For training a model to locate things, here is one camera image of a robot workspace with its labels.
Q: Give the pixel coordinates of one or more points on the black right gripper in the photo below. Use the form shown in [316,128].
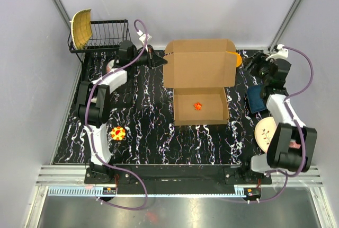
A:
[256,60]

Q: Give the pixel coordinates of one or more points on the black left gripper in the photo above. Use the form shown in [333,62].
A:
[153,60]

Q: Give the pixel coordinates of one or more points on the brown cardboard box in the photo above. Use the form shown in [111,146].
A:
[199,70]

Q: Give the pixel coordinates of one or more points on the red orange leaf toy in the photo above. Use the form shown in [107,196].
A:
[197,106]

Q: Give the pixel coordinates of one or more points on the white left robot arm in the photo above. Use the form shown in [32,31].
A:
[93,104]

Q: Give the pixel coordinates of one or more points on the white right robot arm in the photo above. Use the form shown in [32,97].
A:
[279,156]

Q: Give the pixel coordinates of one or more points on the right controller box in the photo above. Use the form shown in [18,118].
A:
[252,192]

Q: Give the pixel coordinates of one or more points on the controller box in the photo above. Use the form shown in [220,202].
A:
[109,190]
[252,192]

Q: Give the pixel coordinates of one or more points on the left controller box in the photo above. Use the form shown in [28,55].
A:
[109,190]

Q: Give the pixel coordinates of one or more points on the dark blue bowl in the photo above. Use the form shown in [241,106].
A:
[255,102]

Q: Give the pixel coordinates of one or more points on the orange bowl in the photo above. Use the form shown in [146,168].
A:
[239,58]

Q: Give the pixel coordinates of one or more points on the red patterned bowl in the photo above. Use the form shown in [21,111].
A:
[110,67]

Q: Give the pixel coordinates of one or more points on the cream floral plate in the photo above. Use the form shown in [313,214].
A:
[264,132]

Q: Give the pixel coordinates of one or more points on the black marble pattern mat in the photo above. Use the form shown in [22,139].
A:
[144,108]

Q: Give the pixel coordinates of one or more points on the pink plate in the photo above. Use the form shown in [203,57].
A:
[294,145]

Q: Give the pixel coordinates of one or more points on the yellow woven plate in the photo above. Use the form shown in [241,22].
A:
[81,30]

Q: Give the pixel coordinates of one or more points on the yellow red flower toy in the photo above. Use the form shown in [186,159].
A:
[118,133]

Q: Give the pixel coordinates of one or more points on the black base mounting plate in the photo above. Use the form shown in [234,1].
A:
[130,183]

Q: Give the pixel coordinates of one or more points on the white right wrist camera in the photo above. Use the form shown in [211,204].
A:
[279,52]

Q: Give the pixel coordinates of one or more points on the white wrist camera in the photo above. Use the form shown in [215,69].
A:
[279,52]
[144,37]

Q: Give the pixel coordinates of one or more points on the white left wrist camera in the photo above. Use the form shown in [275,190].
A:
[144,37]

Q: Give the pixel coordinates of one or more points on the black wire dish rack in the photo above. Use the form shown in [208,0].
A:
[102,48]

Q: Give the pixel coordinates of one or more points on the aluminium frame rail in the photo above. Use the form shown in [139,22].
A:
[74,175]

